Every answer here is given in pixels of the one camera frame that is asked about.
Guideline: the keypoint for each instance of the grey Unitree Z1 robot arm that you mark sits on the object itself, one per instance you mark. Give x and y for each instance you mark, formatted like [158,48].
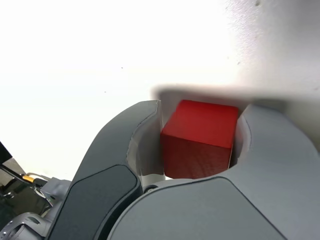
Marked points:
[25,225]

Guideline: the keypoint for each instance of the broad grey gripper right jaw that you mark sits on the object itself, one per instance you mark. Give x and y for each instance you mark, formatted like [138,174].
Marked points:
[237,207]

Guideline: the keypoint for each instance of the red cube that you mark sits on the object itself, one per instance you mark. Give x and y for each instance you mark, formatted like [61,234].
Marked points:
[200,130]

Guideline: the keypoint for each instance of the narrow grey gripper left jaw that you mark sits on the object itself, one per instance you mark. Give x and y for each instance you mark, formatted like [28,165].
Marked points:
[100,175]

